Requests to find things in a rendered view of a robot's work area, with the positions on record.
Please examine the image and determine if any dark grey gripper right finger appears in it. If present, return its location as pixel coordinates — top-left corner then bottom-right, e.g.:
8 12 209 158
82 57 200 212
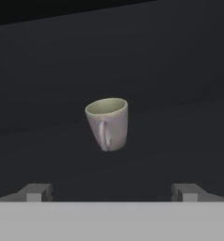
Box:
170 183 224 202

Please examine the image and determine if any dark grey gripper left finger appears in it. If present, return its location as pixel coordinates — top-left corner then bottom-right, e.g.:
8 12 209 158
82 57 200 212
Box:
0 183 54 202

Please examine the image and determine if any pale grey mug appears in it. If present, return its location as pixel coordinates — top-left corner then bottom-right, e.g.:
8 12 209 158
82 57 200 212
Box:
84 97 130 153

